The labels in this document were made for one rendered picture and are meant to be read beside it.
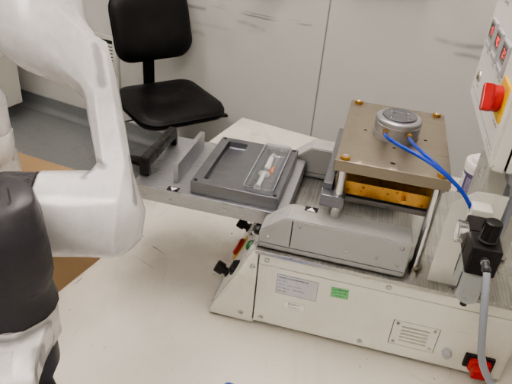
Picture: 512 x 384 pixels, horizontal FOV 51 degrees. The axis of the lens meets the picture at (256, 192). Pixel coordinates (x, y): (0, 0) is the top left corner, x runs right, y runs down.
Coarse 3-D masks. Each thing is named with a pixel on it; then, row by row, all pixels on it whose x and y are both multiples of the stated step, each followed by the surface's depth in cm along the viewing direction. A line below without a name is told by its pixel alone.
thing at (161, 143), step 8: (168, 128) 112; (176, 128) 113; (160, 136) 109; (168, 136) 109; (176, 136) 113; (152, 144) 106; (160, 144) 106; (168, 144) 110; (176, 144) 114; (144, 152) 102; (152, 152) 103; (160, 152) 106; (144, 160) 101; (152, 160) 103; (144, 168) 102
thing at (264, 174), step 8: (272, 144) 111; (264, 152) 108; (272, 152) 108; (280, 152) 108; (288, 152) 108; (264, 160) 105; (272, 160) 105; (280, 160) 105; (256, 168) 102; (264, 168) 102; (272, 168) 102; (280, 168) 102; (248, 176) 99; (256, 176) 99; (264, 176) 99; (272, 176) 100; (248, 184) 96; (256, 184) 97; (264, 184) 97; (272, 184) 97
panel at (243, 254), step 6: (252, 222) 123; (246, 234) 121; (246, 240) 113; (252, 246) 98; (240, 252) 110; (246, 252) 101; (234, 258) 114; (240, 258) 104; (246, 258) 97; (240, 264) 99; (234, 270) 101; (228, 276) 106; (222, 282) 108; (228, 282) 101; (222, 288) 102; (216, 294) 105
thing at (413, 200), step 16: (336, 176) 90; (352, 176) 91; (352, 192) 90; (368, 192) 90; (384, 192) 89; (400, 192) 88; (416, 192) 88; (384, 208) 90; (400, 208) 90; (416, 208) 89
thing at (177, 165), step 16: (192, 144) 107; (208, 144) 116; (160, 160) 108; (176, 160) 101; (192, 160) 108; (304, 160) 113; (144, 176) 103; (160, 176) 103; (176, 176) 101; (192, 176) 104; (144, 192) 100; (160, 192) 100; (176, 192) 99; (288, 192) 102; (192, 208) 100; (208, 208) 99; (224, 208) 98; (240, 208) 97; (256, 208) 96
